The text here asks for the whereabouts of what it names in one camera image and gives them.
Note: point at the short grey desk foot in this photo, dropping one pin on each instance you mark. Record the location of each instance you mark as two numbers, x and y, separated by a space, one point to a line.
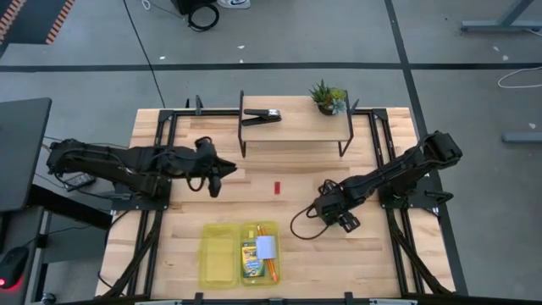
523 137

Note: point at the black aluminium table frame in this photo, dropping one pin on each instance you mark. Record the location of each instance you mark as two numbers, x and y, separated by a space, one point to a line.
211 112

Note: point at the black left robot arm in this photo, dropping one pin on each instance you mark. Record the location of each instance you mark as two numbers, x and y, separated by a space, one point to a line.
106 163

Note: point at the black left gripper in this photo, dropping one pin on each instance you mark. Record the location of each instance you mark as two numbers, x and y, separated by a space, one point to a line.
205 163

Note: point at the black computer mouse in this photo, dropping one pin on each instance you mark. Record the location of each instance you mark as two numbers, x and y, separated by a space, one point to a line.
12 264

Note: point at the small potted succulent plant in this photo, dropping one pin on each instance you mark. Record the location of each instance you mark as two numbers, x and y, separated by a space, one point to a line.
327 99

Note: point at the white notepad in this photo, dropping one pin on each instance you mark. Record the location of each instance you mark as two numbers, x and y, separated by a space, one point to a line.
266 247

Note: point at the yellow transparent pencil case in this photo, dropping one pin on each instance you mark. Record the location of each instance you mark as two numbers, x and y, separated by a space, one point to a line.
218 258

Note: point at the black orange-striped floor mat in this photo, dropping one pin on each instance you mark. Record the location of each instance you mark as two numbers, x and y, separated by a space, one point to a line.
38 17

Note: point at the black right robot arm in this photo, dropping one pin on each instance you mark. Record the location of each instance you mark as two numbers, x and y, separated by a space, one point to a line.
402 167

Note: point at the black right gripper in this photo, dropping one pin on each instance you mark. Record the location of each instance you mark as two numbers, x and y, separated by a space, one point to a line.
332 207

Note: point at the Crayola crayon box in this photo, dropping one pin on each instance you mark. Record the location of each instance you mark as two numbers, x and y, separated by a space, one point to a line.
252 264

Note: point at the black power adapter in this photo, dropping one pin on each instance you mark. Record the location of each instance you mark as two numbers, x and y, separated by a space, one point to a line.
82 182

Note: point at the wooden riser shelf black legs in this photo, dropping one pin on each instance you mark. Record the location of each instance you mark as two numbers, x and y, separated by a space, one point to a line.
296 123

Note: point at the red eraser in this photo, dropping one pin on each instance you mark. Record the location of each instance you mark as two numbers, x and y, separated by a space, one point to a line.
277 188

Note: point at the long grey desk foot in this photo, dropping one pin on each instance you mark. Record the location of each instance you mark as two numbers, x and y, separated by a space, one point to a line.
499 26

